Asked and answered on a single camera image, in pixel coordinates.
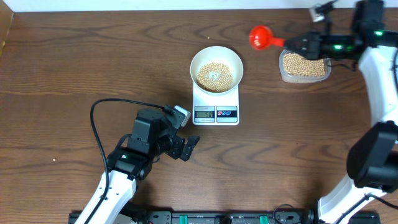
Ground red plastic scoop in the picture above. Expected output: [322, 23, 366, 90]
[249, 26, 285, 50]

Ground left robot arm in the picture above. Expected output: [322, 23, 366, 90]
[75, 106, 200, 223]

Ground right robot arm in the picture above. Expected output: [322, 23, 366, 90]
[284, 0, 397, 223]

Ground white digital kitchen scale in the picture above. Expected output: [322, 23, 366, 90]
[192, 84, 239, 126]

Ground soybeans in bowl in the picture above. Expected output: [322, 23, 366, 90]
[197, 62, 233, 93]

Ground cream bowl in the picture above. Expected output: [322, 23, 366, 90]
[190, 46, 244, 91]

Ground soybeans pile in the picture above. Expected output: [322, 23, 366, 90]
[282, 53, 326, 77]

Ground clear plastic container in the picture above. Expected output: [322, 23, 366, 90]
[279, 50, 331, 83]

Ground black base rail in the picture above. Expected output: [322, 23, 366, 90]
[68, 210, 382, 224]

